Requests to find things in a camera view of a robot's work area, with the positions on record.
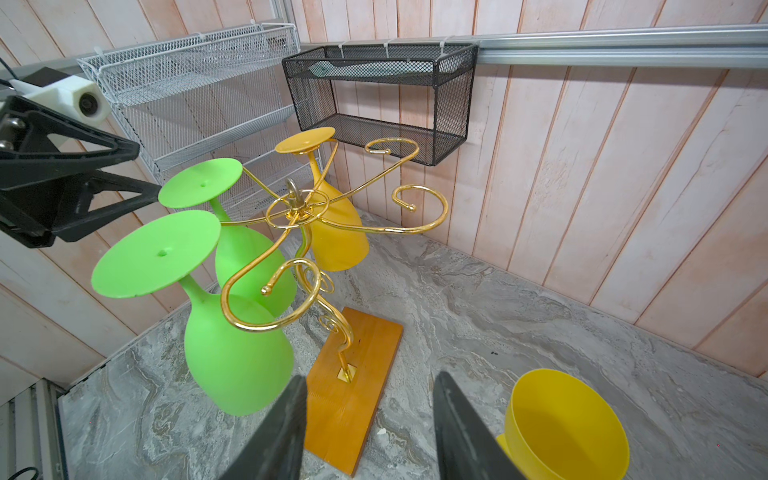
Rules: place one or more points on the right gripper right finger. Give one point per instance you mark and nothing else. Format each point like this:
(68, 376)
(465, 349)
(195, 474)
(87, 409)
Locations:
(465, 447)

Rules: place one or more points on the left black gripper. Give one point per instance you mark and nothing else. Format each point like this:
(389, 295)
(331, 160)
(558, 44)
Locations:
(9, 198)

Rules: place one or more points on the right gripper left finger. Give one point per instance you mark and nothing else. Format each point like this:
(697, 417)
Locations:
(275, 450)

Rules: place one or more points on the green wine glass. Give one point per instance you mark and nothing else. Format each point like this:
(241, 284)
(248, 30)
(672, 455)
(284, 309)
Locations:
(238, 245)
(242, 372)

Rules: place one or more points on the amber yellow wine glass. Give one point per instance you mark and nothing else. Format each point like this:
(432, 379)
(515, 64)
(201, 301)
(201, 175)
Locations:
(334, 249)

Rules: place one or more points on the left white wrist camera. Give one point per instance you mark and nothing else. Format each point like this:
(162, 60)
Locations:
(71, 95)

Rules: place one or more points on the gold wire wine glass rack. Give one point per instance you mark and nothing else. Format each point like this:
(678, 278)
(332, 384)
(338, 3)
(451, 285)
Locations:
(347, 380)

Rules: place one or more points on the white mesh wall shelf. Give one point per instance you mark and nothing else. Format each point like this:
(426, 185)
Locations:
(221, 94)

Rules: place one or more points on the black mesh wall basket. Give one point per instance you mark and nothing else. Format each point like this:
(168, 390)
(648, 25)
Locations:
(419, 91)

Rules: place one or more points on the aluminium frame rail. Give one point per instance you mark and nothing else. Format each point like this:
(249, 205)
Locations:
(716, 47)

